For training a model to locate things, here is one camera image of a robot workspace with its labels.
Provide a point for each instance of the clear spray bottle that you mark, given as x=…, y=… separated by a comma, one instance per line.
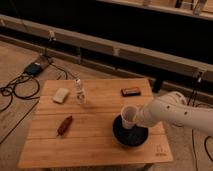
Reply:
x=80, y=92

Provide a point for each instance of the black rectangular box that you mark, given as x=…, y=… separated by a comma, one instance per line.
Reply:
x=134, y=91

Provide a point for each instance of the wooden slatted table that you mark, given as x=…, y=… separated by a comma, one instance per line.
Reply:
x=89, y=139

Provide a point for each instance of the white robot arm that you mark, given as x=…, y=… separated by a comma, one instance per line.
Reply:
x=172, y=108

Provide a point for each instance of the white ceramic cup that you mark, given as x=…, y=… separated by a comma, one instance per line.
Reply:
x=128, y=114

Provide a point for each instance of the black ceramic bowl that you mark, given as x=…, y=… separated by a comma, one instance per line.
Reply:
x=133, y=137

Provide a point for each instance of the blue power adapter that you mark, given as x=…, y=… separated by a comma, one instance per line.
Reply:
x=33, y=69

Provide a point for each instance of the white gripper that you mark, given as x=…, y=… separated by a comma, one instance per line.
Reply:
x=139, y=118

